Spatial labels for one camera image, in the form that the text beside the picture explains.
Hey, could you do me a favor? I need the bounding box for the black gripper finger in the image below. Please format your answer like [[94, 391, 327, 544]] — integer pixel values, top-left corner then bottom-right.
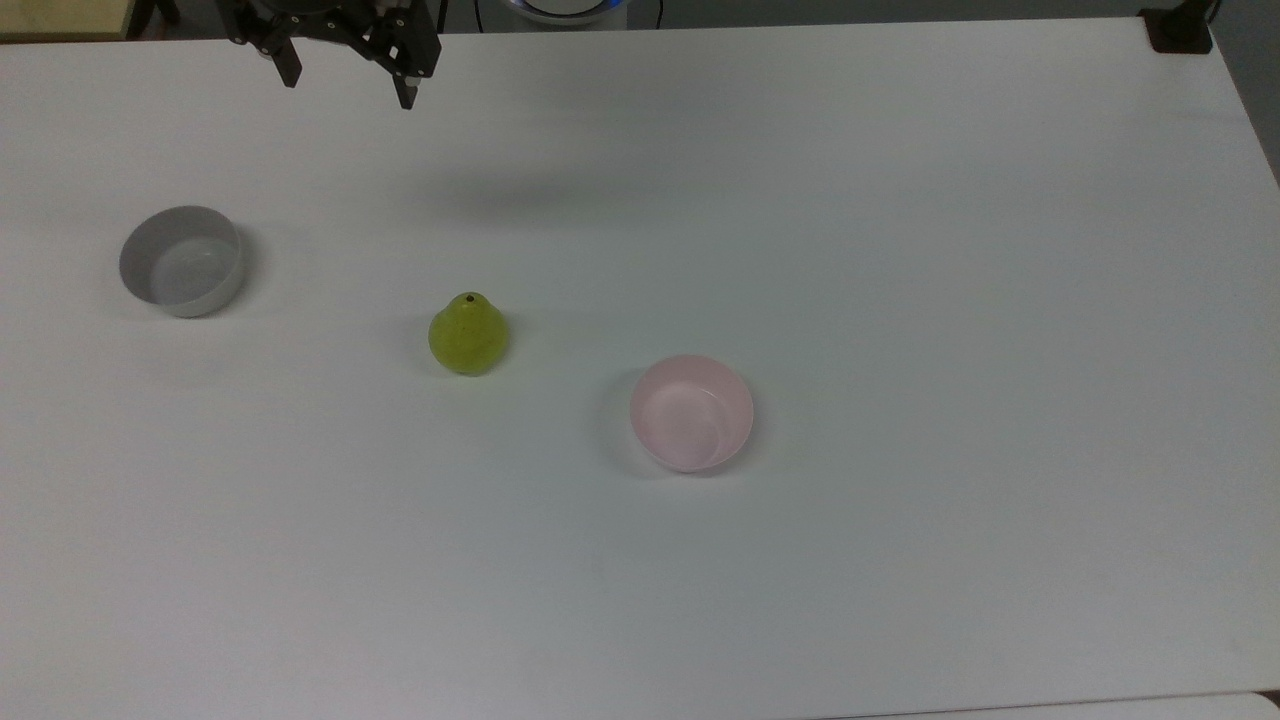
[[345, 12, 441, 111], [228, 22, 303, 89]]

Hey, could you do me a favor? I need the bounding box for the white adjoining table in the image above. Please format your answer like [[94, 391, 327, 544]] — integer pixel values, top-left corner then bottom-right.
[[830, 692, 1280, 720]]

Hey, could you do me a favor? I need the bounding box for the pink plastic bowl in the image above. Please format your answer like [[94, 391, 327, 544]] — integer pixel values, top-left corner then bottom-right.
[[629, 354, 756, 474]]

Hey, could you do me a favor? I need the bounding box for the light wooden board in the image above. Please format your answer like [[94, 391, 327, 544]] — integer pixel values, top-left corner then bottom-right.
[[0, 0, 137, 44]]

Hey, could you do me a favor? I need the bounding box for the green pear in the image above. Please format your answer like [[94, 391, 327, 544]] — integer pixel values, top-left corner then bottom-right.
[[428, 291, 510, 378]]

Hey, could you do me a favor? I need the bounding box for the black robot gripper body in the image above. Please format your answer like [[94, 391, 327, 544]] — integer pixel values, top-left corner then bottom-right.
[[216, 0, 445, 39]]

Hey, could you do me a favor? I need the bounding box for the grey plastic bowl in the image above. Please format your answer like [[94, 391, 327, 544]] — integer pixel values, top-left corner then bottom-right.
[[119, 205, 245, 319]]

